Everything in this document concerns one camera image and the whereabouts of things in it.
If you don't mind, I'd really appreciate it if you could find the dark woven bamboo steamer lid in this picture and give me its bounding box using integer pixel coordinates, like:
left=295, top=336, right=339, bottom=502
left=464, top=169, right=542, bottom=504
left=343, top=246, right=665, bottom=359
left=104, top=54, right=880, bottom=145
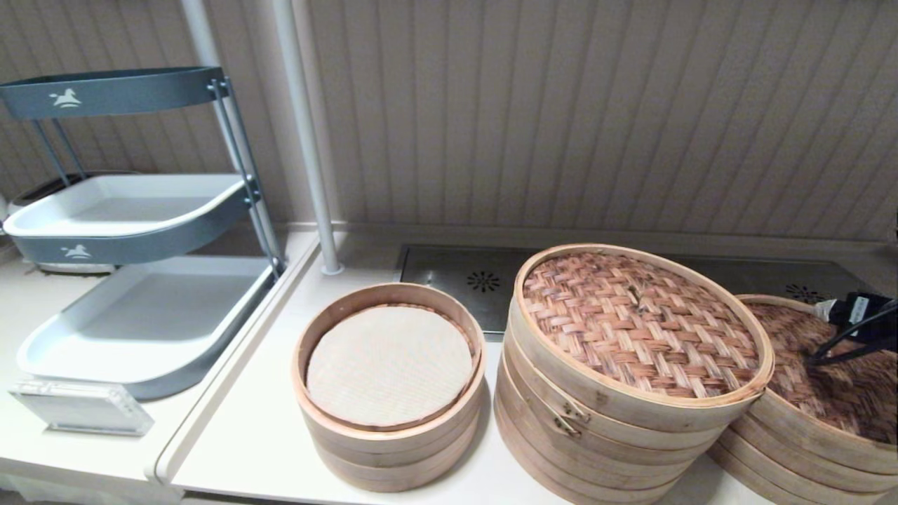
left=730, top=295, right=898, bottom=476

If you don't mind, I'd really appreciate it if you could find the light woven bamboo steamer lid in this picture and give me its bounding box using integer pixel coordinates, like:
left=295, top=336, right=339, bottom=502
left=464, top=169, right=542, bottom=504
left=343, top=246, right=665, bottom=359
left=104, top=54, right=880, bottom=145
left=507, top=244, right=775, bottom=453

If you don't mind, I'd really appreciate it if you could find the beige cloth steamer liner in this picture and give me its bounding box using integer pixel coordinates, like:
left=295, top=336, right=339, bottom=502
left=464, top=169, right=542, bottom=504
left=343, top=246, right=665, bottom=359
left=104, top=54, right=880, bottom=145
left=306, top=305, right=474, bottom=430

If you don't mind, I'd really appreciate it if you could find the thick white pole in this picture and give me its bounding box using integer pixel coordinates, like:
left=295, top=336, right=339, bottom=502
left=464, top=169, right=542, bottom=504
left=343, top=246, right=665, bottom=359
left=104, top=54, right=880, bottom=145
left=270, top=0, right=346, bottom=276

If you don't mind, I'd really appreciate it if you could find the white-lined grey rack tray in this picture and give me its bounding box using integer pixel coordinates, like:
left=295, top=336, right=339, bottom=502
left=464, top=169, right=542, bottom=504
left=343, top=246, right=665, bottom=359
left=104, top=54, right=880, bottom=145
left=18, top=256, right=278, bottom=402
left=2, top=173, right=262, bottom=266

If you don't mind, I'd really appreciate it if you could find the thin white pole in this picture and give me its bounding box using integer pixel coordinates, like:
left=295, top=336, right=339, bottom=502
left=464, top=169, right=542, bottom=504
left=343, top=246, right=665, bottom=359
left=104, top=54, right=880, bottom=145
left=179, top=0, right=243, bottom=169

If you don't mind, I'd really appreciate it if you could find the clear acrylic warning sign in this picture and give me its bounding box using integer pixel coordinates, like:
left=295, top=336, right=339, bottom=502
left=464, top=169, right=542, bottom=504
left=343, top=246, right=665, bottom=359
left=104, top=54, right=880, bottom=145
left=8, top=379, right=155, bottom=438

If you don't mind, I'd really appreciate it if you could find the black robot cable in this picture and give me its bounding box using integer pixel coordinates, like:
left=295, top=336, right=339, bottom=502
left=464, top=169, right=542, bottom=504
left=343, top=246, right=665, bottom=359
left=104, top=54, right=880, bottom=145
left=805, top=298, right=898, bottom=367

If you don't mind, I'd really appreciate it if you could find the dark grey tiered rack frame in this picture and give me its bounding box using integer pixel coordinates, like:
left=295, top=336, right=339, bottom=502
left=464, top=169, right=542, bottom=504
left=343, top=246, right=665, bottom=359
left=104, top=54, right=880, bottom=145
left=0, top=67, right=287, bottom=278

